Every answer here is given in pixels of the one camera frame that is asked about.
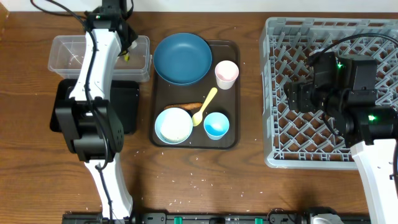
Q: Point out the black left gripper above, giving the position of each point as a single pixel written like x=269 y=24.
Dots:
x=134 y=36

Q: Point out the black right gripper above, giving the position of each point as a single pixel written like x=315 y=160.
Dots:
x=300 y=92

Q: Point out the colourful snack wrapper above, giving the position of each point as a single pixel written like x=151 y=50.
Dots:
x=126 y=58

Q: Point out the pink plastic cup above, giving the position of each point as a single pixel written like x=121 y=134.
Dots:
x=226 y=73

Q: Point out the light blue plastic cup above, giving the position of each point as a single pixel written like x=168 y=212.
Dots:
x=216 y=125

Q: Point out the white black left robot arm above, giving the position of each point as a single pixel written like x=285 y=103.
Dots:
x=89 y=124

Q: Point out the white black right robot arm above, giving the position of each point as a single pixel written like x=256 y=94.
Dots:
x=343 y=88

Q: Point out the grey plastic dishwasher rack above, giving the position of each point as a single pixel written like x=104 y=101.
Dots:
x=294 y=140

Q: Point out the clear plastic waste bin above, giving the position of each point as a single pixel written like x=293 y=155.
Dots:
x=68 y=51

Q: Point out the dark blue plate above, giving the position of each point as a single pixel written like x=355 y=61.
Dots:
x=182 y=59

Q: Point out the black rectangular tray bin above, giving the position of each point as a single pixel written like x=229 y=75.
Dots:
x=124 y=98

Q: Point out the orange brown food piece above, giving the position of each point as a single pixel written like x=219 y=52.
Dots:
x=186 y=106

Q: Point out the dark brown serving tray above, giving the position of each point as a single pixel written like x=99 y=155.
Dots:
x=226 y=102

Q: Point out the light blue bowl with rice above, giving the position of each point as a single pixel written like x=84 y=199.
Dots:
x=173 y=126

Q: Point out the yellow plastic spoon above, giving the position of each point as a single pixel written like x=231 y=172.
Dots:
x=198 y=116

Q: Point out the black rail at table edge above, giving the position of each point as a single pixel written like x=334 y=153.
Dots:
x=275 y=216

